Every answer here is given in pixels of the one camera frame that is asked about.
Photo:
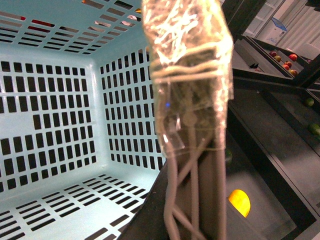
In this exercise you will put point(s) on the brown basket handle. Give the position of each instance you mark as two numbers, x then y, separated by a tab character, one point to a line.
191	47

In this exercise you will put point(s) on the light blue plastic basket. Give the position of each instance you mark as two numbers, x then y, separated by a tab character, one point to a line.
79	157

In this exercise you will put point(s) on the yellow mango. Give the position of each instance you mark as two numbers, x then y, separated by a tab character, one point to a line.
240	201

